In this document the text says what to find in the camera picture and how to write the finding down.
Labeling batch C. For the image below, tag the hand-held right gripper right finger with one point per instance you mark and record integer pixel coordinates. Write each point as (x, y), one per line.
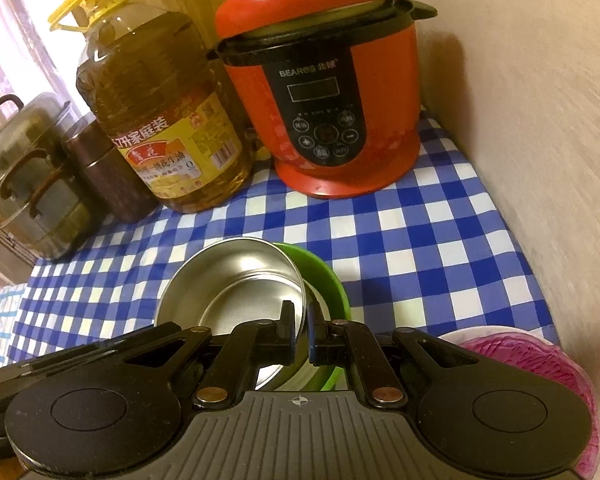
(325, 342)

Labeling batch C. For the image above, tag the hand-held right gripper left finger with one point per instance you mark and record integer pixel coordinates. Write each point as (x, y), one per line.
(286, 340)

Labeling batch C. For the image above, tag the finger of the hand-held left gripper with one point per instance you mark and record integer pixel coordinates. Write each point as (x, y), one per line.
(80, 355)

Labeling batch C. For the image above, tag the green bowl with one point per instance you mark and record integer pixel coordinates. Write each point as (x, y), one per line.
(330, 285)

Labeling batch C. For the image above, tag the stainless steel bowl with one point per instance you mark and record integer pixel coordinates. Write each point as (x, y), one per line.
(230, 285)

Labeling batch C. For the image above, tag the white plate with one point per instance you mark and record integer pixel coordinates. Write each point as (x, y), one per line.
(472, 332)

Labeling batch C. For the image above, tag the pink transparent plate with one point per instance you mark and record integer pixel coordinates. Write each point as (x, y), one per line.
(555, 365)

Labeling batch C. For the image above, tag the light blue checkered cloth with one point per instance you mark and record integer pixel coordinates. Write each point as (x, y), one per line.
(5, 320)

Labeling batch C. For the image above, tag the blue white checkered tablecloth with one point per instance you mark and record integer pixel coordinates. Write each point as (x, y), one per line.
(430, 235)

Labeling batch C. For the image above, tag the copper metal canister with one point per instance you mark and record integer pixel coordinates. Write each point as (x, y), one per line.
(110, 180)

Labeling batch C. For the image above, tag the stainless steel steamer pot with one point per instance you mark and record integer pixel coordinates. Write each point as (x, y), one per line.
(25, 185)

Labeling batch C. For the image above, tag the cooking oil bottle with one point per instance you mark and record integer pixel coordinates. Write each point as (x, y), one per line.
(170, 125)

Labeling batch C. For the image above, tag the red electric pressure cooker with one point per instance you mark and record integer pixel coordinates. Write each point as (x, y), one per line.
(330, 60)

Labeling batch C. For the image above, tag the sheer patterned curtain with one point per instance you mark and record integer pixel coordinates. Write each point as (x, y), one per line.
(20, 35)

